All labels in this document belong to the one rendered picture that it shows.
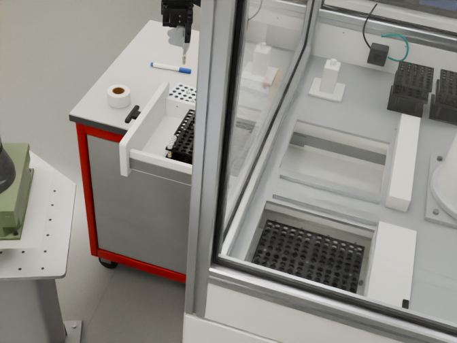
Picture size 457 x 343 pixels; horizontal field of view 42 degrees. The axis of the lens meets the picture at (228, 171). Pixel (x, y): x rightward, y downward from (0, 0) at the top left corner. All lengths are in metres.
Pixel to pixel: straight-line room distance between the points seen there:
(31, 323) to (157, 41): 1.04
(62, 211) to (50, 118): 1.57
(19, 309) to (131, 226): 0.53
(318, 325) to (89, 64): 2.64
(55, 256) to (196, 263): 0.53
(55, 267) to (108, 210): 0.69
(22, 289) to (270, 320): 0.82
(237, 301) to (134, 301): 1.27
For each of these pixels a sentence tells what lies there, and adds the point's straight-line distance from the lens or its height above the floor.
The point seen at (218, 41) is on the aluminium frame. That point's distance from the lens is 0.72.
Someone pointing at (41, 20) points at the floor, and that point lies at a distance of 3.91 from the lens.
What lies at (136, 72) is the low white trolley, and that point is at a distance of 2.02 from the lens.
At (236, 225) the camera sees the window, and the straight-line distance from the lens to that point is 0.93.
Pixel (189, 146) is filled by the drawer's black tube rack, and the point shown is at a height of 0.90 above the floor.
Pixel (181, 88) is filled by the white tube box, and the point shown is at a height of 0.80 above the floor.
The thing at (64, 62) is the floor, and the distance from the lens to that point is 3.49.
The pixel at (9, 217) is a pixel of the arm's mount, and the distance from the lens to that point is 1.46.
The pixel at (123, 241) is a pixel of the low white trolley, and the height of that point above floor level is 0.22.
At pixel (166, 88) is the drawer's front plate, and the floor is 0.92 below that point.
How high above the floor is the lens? 1.88
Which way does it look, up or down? 43 degrees down
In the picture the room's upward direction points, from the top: 6 degrees clockwise
